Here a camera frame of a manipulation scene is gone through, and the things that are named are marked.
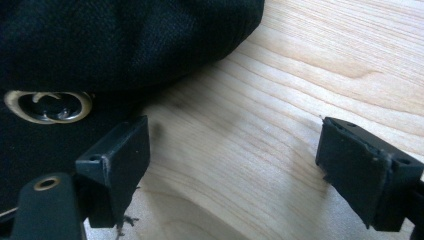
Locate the black fabric bag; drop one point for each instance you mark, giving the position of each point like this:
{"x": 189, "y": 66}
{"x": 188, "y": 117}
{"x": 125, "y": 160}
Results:
{"x": 110, "y": 43}

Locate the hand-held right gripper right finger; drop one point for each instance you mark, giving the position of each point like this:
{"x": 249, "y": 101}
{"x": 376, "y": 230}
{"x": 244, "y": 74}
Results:
{"x": 360, "y": 173}

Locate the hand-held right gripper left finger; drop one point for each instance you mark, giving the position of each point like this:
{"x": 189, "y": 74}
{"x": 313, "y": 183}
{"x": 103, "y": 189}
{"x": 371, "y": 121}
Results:
{"x": 116, "y": 166}

